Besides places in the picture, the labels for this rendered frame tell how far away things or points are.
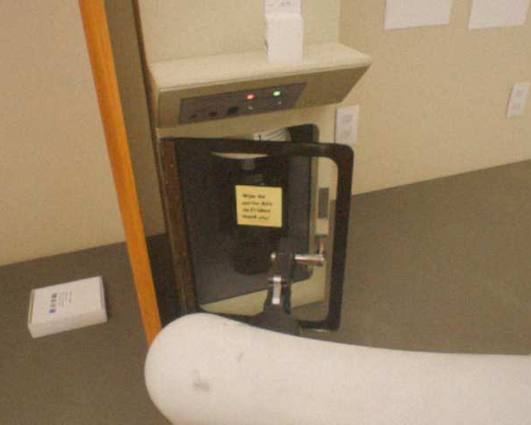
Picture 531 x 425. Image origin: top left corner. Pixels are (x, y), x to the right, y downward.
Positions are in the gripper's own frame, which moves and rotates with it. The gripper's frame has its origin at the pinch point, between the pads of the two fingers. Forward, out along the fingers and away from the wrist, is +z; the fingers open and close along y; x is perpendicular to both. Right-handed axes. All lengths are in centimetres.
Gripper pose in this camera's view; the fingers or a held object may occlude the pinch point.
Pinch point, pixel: (286, 257)
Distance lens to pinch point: 82.3
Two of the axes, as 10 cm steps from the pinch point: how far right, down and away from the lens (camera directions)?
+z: 1.4, -5.3, 8.4
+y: -0.3, -8.5, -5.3
